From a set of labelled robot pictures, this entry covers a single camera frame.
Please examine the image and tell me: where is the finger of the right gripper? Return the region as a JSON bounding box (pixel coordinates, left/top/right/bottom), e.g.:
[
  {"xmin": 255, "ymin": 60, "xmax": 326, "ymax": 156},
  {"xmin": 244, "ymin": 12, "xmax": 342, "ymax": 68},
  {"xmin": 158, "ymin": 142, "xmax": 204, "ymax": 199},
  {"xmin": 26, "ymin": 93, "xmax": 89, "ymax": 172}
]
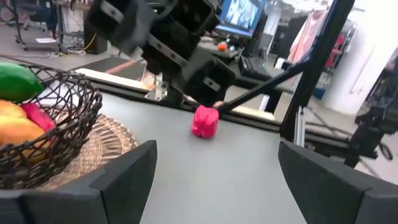
[
  {"xmin": 162, "ymin": 73, "xmax": 185, "ymax": 108},
  {"xmin": 181, "ymin": 57, "xmax": 236, "ymax": 108}
]

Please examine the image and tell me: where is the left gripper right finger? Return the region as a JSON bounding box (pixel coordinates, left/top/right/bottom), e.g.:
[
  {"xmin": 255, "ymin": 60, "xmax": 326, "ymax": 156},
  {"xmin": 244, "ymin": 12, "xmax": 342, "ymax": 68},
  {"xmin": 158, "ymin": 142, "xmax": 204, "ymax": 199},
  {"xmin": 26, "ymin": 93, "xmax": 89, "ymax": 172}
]
[{"xmin": 277, "ymin": 140, "xmax": 398, "ymax": 224}]

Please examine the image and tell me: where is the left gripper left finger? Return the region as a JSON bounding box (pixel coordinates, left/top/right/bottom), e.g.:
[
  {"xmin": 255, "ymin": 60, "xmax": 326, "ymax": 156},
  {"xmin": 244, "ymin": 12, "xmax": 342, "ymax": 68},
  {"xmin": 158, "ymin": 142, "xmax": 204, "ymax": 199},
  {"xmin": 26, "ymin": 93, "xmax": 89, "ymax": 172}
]
[{"xmin": 19, "ymin": 139, "xmax": 159, "ymax": 224}]

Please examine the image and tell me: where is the watermelon slice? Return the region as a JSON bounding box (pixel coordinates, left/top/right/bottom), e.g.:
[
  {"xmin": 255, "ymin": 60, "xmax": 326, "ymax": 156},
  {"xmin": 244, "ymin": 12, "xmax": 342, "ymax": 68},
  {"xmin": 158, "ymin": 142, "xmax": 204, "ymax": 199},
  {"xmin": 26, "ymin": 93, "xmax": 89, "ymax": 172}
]
[{"xmin": 190, "ymin": 105, "xmax": 220, "ymax": 139}]

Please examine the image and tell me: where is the long red pepper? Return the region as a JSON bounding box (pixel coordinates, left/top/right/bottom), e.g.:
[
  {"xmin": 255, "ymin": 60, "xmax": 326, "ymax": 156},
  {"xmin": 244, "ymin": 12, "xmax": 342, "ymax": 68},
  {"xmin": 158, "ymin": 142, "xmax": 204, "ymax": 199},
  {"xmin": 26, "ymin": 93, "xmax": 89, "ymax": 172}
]
[{"xmin": 21, "ymin": 102, "xmax": 57, "ymax": 133}]

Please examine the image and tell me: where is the yellow orange fruit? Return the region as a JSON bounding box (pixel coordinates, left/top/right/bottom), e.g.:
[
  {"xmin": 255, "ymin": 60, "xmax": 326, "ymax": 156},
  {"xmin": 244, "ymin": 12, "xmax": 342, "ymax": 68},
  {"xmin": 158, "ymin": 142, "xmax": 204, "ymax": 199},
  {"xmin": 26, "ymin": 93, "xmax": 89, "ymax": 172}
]
[{"xmin": 0, "ymin": 116, "xmax": 51, "ymax": 164}]

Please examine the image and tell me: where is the green fruit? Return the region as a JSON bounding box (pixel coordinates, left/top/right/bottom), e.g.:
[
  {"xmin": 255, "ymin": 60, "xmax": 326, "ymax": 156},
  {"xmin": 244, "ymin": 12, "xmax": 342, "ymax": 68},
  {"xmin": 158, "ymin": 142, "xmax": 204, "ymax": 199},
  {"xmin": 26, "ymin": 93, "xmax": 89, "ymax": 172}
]
[{"xmin": 0, "ymin": 62, "xmax": 45, "ymax": 104}]

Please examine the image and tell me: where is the black keyboard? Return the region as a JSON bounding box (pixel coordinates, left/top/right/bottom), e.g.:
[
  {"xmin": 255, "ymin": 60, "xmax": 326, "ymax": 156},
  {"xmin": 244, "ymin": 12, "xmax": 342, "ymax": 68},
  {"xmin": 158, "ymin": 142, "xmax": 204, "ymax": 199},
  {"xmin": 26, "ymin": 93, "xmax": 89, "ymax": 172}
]
[{"xmin": 237, "ymin": 55, "xmax": 273, "ymax": 82}]

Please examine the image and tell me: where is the round woven straw placemat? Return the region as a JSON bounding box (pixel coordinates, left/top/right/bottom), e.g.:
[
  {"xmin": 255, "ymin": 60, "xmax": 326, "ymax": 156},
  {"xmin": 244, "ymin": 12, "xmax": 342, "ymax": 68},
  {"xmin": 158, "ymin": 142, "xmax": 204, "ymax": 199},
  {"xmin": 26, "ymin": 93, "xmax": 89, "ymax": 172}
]
[{"xmin": 37, "ymin": 113, "xmax": 139, "ymax": 191}]

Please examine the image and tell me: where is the black mat red stripe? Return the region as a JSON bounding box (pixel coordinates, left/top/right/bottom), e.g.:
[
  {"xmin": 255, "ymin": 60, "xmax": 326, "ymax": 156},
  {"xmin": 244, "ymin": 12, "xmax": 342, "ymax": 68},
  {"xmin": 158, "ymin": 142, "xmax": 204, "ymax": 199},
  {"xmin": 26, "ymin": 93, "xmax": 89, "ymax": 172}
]
[{"xmin": 72, "ymin": 55, "xmax": 147, "ymax": 82}]

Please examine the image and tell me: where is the computer monitor blue screen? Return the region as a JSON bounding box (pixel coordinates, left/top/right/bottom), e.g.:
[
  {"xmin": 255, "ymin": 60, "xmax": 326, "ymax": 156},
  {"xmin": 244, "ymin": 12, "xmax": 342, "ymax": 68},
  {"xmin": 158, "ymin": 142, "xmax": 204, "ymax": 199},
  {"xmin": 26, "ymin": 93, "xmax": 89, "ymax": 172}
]
[{"xmin": 215, "ymin": 0, "xmax": 269, "ymax": 40}]

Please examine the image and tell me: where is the black background machine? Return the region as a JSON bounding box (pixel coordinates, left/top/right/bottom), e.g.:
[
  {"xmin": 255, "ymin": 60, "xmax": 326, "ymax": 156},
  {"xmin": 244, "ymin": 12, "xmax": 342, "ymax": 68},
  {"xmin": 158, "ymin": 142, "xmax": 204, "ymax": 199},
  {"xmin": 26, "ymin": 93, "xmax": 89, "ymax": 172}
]
[{"xmin": 343, "ymin": 46, "xmax": 398, "ymax": 169}]

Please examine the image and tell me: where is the black box on floor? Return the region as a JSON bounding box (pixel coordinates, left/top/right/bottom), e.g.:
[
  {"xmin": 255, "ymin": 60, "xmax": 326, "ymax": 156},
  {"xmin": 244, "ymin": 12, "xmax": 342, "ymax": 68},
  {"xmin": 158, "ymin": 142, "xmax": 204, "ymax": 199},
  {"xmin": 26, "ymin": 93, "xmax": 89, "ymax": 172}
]
[{"xmin": 83, "ymin": 18, "xmax": 108, "ymax": 55}]

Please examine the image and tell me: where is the pink hanging garment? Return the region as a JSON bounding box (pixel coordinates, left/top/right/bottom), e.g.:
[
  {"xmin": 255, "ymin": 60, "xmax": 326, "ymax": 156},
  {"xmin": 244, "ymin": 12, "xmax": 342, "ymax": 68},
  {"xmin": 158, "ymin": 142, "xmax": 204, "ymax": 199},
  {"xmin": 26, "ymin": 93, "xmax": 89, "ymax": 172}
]
[{"xmin": 287, "ymin": 9, "xmax": 329, "ymax": 67}]

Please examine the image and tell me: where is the red hanging garment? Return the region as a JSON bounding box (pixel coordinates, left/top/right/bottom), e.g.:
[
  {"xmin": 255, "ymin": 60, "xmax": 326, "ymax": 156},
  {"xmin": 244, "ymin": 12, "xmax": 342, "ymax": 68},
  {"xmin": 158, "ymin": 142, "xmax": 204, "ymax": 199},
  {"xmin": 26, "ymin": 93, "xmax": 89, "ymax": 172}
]
[{"xmin": 324, "ymin": 34, "xmax": 346, "ymax": 70}]

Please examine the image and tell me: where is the office chair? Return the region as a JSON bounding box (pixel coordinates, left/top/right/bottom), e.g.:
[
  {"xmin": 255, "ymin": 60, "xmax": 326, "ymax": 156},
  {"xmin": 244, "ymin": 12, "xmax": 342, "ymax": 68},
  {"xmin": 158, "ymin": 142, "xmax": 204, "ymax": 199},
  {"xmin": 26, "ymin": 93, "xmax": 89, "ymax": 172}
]
[{"xmin": 9, "ymin": 0, "xmax": 48, "ymax": 52}]

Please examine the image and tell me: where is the silver corner bracket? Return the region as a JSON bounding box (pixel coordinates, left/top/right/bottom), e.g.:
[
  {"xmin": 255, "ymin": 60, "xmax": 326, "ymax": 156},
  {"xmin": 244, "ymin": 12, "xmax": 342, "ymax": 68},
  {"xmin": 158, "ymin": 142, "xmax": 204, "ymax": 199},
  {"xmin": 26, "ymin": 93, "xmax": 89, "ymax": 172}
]
[{"xmin": 144, "ymin": 81, "xmax": 169, "ymax": 102}]

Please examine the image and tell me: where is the black table frame rail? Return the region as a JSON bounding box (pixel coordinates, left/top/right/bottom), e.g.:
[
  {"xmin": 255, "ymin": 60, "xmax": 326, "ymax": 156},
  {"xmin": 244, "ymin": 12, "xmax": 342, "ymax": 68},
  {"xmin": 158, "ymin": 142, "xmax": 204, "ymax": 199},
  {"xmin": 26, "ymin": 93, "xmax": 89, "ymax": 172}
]
[{"xmin": 74, "ymin": 67, "xmax": 353, "ymax": 151}]

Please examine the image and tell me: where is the black diagonal frame brace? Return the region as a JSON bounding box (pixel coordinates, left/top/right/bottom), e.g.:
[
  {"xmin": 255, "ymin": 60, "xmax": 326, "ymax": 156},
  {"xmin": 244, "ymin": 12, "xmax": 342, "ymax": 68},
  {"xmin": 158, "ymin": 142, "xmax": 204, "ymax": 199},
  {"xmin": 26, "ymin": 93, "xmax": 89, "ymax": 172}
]
[{"xmin": 217, "ymin": 58, "xmax": 312, "ymax": 114}]

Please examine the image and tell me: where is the aluminium frame leg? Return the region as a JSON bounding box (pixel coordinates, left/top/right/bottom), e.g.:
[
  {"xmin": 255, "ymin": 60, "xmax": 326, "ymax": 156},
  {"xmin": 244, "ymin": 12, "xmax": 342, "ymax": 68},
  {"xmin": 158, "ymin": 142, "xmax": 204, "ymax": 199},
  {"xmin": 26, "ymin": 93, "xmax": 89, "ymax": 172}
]
[{"xmin": 293, "ymin": 105, "xmax": 307, "ymax": 147}]

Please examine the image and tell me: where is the black wire basket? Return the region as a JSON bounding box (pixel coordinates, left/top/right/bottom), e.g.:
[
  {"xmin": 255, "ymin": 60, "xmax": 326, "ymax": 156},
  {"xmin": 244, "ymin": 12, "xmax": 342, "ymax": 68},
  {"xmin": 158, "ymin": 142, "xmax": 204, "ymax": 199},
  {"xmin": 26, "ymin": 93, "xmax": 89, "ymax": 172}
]
[{"xmin": 0, "ymin": 63, "xmax": 104, "ymax": 191}]

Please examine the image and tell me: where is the yellow floor cable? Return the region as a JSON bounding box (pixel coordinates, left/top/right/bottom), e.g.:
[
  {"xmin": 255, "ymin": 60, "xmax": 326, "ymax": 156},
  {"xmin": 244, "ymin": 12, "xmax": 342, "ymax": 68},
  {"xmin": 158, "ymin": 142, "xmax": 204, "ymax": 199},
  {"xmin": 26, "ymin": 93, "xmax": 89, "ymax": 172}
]
[{"xmin": 58, "ymin": 32, "xmax": 98, "ymax": 57}]

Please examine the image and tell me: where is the black rig frame post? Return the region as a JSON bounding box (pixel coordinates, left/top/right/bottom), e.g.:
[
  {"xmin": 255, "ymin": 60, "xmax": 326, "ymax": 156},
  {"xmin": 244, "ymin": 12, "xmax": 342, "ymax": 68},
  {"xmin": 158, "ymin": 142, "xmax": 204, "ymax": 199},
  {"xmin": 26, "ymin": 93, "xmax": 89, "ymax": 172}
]
[{"xmin": 279, "ymin": 0, "xmax": 356, "ymax": 141}]

